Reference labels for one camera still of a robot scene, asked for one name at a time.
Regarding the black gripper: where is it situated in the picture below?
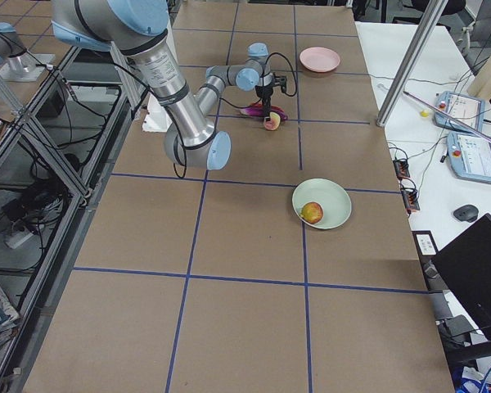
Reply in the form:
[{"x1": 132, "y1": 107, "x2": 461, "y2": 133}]
[{"x1": 255, "y1": 79, "x2": 274, "y2": 121}]

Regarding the pale green peach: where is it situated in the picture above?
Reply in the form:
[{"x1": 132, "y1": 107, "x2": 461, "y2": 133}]
[{"x1": 263, "y1": 112, "x2": 282, "y2": 131}]

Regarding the red yellow apple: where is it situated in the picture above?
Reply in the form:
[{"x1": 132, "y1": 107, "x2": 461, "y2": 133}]
[{"x1": 300, "y1": 201, "x2": 323, "y2": 224}]

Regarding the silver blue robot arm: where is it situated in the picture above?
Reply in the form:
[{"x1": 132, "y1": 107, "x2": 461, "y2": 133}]
[{"x1": 52, "y1": 0, "x2": 274, "y2": 170}]

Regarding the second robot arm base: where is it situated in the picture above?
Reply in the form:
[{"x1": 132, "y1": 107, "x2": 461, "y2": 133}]
[{"x1": 0, "y1": 22, "x2": 55, "y2": 82}]

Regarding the red chili pepper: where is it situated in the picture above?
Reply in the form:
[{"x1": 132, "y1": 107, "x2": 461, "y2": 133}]
[{"x1": 249, "y1": 103, "x2": 281, "y2": 111}]

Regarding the purple eggplant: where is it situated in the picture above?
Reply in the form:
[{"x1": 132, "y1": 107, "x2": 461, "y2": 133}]
[{"x1": 239, "y1": 107, "x2": 288, "y2": 122}]

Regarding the pink plate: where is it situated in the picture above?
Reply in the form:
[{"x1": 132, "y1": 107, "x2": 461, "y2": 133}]
[{"x1": 300, "y1": 47, "x2": 341, "y2": 73}]

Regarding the light green plate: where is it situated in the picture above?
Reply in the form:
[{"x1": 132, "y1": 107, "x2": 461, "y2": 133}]
[{"x1": 291, "y1": 178, "x2": 352, "y2": 230}]

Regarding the orange circuit board upper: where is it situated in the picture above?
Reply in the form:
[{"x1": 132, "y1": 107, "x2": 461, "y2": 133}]
[{"x1": 393, "y1": 159, "x2": 410, "y2": 179}]

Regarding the orange circuit board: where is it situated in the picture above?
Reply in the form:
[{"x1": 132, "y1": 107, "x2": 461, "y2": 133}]
[
  {"x1": 393, "y1": 159, "x2": 410, "y2": 179},
  {"x1": 400, "y1": 187, "x2": 420, "y2": 215}
]

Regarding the orange circuit board lower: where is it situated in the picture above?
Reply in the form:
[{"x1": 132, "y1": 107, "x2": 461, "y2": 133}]
[{"x1": 400, "y1": 187, "x2": 420, "y2": 215}]

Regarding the upper teach pendant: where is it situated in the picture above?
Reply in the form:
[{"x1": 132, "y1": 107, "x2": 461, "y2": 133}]
[{"x1": 434, "y1": 91, "x2": 485, "y2": 132}]

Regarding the teach pendant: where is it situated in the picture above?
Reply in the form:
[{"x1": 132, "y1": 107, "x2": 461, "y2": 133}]
[
  {"x1": 434, "y1": 91, "x2": 485, "y2": 132},
  {"x1": 446, "y1": 131, "x2": 491, "y2": 184}
]

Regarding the lower teach pendant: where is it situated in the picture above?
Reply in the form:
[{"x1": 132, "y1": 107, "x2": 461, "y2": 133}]
[{"x1": 446, "y1": 131, "x2": 491, "y2": 184}]

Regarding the grey computer mouse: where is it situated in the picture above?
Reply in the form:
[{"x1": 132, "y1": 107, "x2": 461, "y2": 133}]
[{"x1": 453, "y1": 204, "x2": 479, "y2": 223}]

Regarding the black laptop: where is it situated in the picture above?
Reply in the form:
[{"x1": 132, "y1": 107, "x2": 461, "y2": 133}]
[{"x1": 431, "y1": 213, "x2": 491, "y2": 340}]

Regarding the white power strip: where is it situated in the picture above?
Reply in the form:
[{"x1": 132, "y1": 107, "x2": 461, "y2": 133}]
[{"x1": 4, "y1": 228, "x2": 36, "y2": 250}]

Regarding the white pedestal column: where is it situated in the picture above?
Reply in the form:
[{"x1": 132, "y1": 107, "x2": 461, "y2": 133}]
[{"x1": 129, "y1": 0, "x2": 205, "y2": 134}]

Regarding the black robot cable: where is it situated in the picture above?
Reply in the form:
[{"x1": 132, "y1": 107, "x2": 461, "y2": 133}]
[{"x1": 110, "y1": 52, "x2": 300, "y2": 179}]

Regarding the aluminium frame post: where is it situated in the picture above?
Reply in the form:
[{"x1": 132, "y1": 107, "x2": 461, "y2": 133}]
[{"x1": 376, "y1": 0, "x2": 448, "y2": 127}]

